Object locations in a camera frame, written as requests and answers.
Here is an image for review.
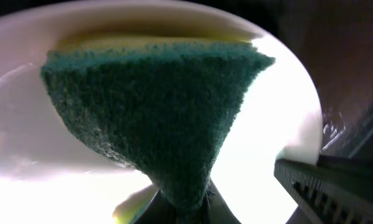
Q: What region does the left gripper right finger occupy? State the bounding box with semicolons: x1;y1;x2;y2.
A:
274;156;373;224

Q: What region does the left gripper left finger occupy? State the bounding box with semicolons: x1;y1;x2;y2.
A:
132;179;242;224

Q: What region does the green yellow sponge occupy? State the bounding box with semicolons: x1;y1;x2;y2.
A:
40;37;275;211

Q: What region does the white plate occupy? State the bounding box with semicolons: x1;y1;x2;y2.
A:
0;1;322;223

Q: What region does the round black tray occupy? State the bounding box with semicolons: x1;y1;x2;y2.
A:
197;0;373;159

